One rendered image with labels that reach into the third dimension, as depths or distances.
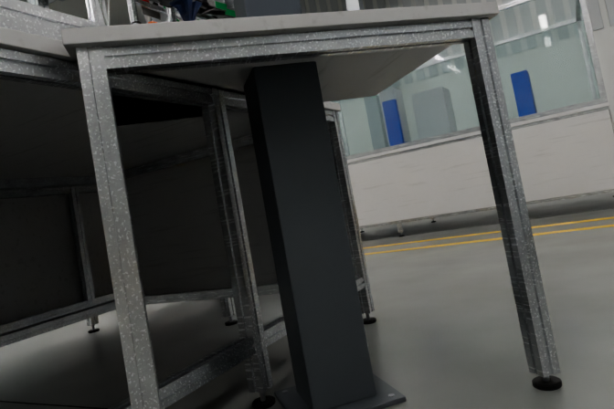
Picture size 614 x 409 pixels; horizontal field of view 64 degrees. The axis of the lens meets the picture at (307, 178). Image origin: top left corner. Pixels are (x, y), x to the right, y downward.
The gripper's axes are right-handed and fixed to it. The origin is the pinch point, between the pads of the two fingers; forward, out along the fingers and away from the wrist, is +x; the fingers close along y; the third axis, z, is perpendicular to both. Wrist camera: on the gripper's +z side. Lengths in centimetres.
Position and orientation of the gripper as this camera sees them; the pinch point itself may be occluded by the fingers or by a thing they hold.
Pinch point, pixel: (187, 15)
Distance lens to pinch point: 140.9
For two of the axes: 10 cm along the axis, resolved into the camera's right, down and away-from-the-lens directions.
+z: -8.6, 1.7, 4.8
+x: 1.6, 9.9, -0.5
